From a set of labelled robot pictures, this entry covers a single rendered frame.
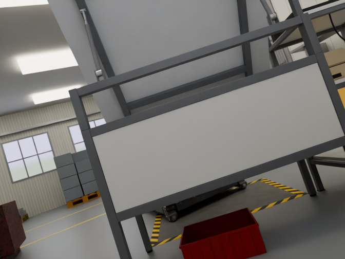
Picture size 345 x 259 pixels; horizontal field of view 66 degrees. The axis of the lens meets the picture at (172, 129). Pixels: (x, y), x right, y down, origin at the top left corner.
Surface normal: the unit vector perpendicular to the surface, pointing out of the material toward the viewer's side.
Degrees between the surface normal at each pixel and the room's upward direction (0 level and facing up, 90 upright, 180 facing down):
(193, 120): 90
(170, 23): 127
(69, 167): 90
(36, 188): 90
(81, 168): 90
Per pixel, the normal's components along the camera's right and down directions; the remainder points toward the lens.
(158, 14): 0.19, 0.51
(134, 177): 0.00, -0.07
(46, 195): 0.36, -0.18
